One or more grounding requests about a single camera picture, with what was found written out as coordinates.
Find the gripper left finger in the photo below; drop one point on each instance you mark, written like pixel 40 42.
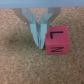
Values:
pixel 33 27

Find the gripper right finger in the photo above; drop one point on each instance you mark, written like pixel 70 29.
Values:
pixel 44 25

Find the pink block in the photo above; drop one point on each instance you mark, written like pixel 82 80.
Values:
pixel 57 40

